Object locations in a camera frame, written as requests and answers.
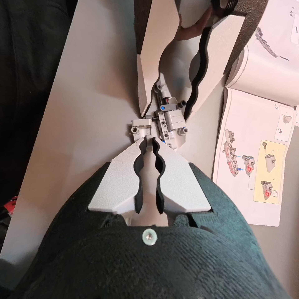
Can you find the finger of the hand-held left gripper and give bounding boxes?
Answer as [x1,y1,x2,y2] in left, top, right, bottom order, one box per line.
[183,14,247,121]
[137,0,182,118]

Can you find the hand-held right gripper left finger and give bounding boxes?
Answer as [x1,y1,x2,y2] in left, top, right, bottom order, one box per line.
[88,137,147,214]

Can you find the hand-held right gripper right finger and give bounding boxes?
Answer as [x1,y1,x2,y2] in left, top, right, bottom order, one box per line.
[152,137,212,215]

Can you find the grey toy brick assembly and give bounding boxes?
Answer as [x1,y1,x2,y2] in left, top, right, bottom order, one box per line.
[128,77,189,152]

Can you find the white desk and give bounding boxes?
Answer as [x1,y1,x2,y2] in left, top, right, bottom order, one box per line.
[0,0,299,299]

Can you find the person's left hand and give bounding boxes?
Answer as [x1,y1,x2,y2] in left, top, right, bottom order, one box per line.
[175,7,216,41]

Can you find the building instruction booklet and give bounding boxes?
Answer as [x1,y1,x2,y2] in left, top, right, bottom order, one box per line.
[211,0,299,227]

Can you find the red packet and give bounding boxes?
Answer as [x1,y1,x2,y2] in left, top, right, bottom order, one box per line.
[3,195,18,217]

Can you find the dark cloth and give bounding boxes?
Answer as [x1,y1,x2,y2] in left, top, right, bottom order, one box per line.
[0,0,79,211]

